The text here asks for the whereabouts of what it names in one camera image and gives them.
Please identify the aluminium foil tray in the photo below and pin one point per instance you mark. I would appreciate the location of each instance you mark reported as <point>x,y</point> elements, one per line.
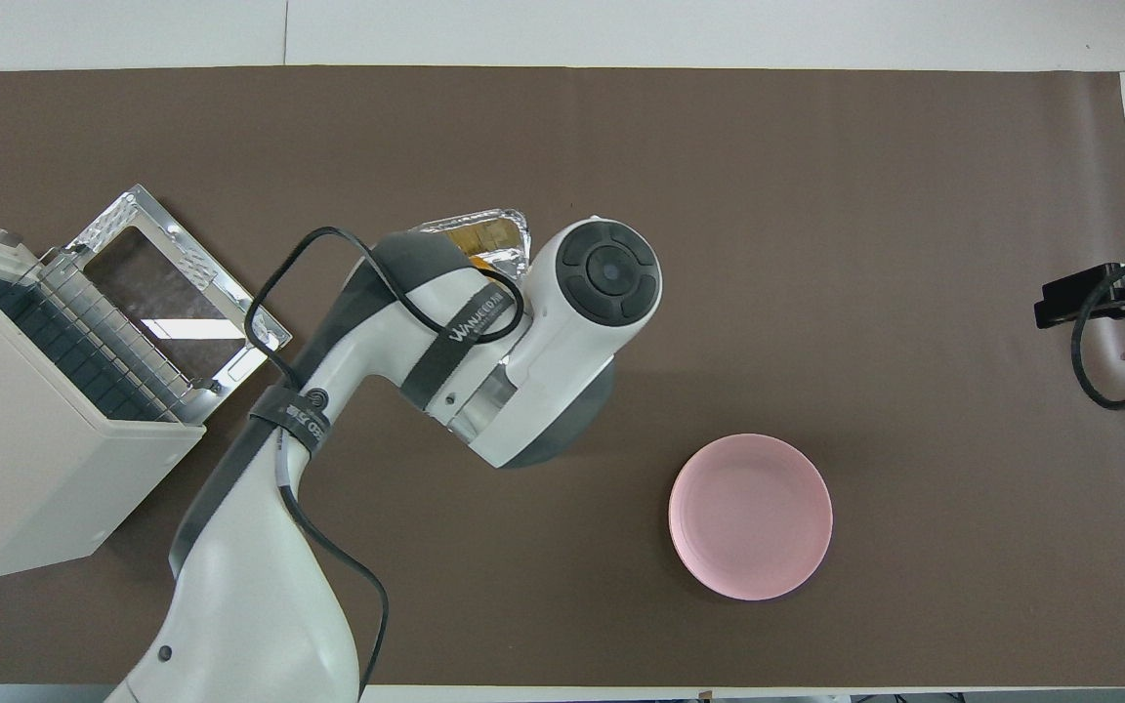
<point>509,262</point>

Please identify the golden bread loaf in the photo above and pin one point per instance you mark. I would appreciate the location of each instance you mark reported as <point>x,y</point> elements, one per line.
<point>484,234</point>

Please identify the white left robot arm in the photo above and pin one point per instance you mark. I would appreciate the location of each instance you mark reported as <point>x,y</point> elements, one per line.
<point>250,605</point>

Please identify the glass oven door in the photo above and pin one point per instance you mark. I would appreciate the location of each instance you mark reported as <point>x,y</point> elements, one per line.
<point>162,283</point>

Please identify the cream toaster oven body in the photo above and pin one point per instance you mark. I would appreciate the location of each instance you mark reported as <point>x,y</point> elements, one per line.
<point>25,459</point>

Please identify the brown table mat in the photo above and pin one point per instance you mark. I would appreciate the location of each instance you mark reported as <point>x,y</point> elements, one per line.
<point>719,244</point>

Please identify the pink round plate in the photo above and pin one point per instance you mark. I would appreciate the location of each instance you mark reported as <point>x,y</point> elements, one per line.
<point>750,517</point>

